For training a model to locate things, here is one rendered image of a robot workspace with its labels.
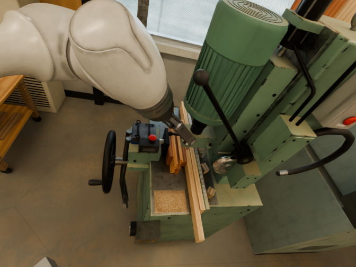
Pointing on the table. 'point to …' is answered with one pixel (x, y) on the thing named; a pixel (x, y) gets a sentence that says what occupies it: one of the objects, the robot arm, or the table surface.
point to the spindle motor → (233, 56)
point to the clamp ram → (165, 142)
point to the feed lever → (241, 150)
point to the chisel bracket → (208, 135)
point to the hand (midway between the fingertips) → (174, 127)
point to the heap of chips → (170, 201)
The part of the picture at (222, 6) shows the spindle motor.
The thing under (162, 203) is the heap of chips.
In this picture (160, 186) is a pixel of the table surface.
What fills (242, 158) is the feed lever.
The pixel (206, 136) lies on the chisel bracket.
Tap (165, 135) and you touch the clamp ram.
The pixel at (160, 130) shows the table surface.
